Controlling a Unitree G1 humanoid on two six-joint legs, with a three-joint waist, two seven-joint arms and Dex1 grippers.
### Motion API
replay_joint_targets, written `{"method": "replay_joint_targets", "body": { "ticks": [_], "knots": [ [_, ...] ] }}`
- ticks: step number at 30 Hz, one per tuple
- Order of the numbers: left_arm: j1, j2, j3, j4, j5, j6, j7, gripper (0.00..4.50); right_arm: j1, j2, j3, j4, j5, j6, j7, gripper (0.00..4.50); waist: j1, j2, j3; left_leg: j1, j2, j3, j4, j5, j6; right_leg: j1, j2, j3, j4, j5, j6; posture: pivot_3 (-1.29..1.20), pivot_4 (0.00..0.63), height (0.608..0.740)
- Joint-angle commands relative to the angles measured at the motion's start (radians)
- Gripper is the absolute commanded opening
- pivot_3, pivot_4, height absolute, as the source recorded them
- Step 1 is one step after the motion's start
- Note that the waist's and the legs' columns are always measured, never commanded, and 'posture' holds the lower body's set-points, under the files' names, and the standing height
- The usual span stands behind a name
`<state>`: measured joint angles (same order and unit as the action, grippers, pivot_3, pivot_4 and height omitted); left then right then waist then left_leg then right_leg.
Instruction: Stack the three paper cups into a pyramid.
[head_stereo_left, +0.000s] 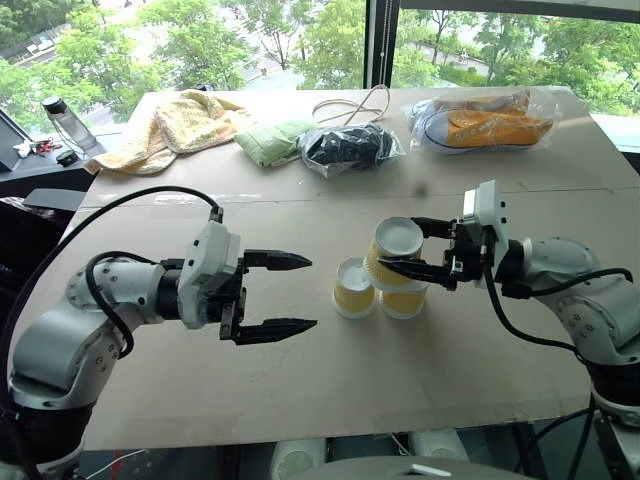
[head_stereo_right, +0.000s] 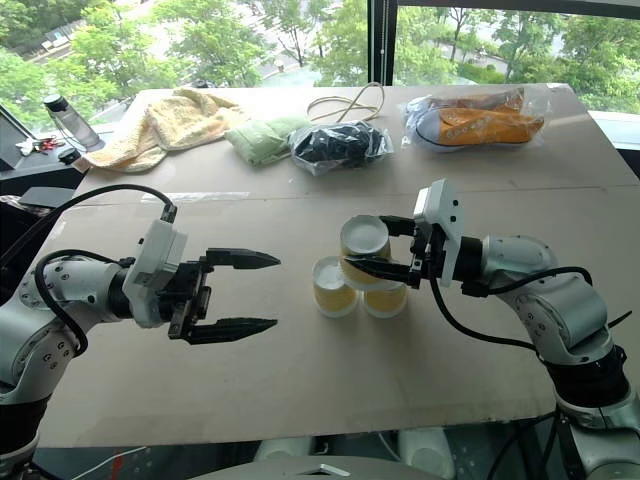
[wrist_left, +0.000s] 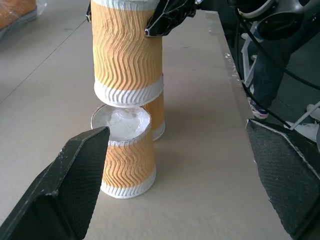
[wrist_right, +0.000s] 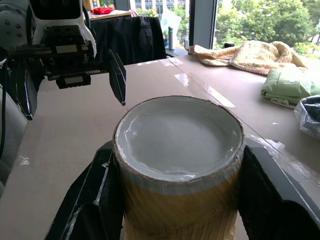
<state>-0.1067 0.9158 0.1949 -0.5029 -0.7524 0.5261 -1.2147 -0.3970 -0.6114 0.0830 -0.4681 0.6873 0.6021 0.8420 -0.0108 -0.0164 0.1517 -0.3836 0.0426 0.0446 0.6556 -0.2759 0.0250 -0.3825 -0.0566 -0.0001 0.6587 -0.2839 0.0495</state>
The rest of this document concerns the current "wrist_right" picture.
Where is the grey water bottle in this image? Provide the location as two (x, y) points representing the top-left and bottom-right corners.
(168, 26), (177, 51)

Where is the yellow knit cloth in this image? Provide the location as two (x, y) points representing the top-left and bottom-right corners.
(193, 39), (310, 76)

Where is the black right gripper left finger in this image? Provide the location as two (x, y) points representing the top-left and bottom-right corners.
(44, 141), (126, 240)

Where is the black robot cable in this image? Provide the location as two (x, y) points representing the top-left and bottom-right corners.
(0, 58), (8, 161)

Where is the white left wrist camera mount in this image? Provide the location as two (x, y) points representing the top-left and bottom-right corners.
(28, 0), (98, 59)

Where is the black fabric chair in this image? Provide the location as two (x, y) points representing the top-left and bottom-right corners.
(89, 16), (168, 66)

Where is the silver robot torso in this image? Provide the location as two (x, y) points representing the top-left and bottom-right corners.
(0, 84), (29, 193)

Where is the red cloth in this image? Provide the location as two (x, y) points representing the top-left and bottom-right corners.
(91, 6), (116, 15)

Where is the wooden background table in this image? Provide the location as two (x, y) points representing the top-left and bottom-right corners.
(86, 9), (133, 22)

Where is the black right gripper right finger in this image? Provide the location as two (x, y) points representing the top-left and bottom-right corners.
(237, 144), (320, 240)

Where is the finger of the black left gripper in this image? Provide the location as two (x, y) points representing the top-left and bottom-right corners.
(15, 66), (38, 121)
(107, 49), (127, 107)

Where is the clear plastic bag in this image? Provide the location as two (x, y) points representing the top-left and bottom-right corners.
(294, 94), (320, 140)

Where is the green folded cloth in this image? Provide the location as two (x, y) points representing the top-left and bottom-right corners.
(260, 67), (320, 106)

